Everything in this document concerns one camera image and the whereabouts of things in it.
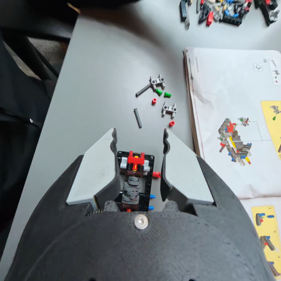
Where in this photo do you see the black lego frame assembly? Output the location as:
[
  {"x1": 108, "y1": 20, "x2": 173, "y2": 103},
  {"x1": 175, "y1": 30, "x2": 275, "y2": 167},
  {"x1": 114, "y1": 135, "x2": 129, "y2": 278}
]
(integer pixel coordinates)
[{"x1": 116, "y1": 150, "x2": 162, "y2": 212}]

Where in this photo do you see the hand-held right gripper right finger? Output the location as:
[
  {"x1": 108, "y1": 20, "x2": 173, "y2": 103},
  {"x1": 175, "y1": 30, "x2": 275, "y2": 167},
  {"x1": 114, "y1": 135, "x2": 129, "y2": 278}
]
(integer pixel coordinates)
[{"x1": 160, "y1": 128, "x2": 215, "y2": 212}]

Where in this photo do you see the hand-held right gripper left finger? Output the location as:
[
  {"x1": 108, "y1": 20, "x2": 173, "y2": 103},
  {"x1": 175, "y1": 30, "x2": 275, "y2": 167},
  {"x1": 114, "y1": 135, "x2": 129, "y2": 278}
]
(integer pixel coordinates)
[{"x1": 66, "y1": 128, "x2": 121, "y2": 210}]

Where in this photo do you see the pile of lego pieces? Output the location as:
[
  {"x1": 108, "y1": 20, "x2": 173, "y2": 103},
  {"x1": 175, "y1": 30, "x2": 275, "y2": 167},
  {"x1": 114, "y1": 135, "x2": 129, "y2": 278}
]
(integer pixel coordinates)
[{"x1": 179, "y1": 0, "x2": 281, "y2": 30}]

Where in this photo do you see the lego instruction booklet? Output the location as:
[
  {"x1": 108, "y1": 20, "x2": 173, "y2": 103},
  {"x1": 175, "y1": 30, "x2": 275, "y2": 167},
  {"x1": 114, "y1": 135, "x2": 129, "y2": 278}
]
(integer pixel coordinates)
[{"x1": 183, "y1": 47, "x2": 281, "y2": 279}]

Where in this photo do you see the grey lego H connector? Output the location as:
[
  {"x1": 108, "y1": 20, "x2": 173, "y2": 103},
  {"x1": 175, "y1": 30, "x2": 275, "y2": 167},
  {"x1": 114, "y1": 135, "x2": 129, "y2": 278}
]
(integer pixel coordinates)
[
  {"x1": 162, "y1": 101, "x2": 177, "y2": 118},
  {"x1": 150, "y1": 74, "x2": 165, "y2": 89}
]

